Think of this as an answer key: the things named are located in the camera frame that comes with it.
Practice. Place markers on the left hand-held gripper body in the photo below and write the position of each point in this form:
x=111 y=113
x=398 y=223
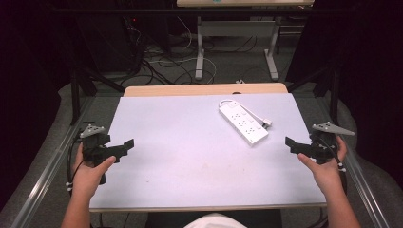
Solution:
x=95 y=145

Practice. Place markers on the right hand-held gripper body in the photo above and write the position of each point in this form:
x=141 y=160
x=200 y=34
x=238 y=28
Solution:
x=323 y=144

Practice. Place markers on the white power strip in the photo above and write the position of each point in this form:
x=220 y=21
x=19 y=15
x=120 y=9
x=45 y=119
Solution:
x=242 y=123

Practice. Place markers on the person's right hand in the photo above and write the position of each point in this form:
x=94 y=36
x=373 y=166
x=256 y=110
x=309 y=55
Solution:
x=326 y=174

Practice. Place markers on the person's left hand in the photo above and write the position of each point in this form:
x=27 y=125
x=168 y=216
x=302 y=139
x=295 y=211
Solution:
x=88 y=177

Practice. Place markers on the white table mat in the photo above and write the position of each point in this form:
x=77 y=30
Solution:
x=196 y=164

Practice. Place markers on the person's dark trousers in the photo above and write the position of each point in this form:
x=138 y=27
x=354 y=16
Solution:
x=164 y=220

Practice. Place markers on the wooden table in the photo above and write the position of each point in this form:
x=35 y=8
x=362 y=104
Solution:
x=190 y=89

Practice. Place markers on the black computer case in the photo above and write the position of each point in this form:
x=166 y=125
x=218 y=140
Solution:
x=117 y=44

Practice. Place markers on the person's white shirt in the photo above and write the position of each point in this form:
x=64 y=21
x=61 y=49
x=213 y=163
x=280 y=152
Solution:
x=215 y=221

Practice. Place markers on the white desk with metal legs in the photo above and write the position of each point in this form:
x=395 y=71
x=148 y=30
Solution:
x=237 y=28

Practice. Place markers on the black horizontal bar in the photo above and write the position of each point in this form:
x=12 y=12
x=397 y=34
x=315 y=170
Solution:
x=158 y=10

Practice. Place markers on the black metal frame stand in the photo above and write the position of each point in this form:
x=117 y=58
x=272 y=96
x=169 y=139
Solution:
x=76 y=95
x=332 y=91

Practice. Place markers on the aluminium rail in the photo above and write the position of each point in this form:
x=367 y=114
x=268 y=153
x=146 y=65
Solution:
x=364 y=186
x=47 y=171

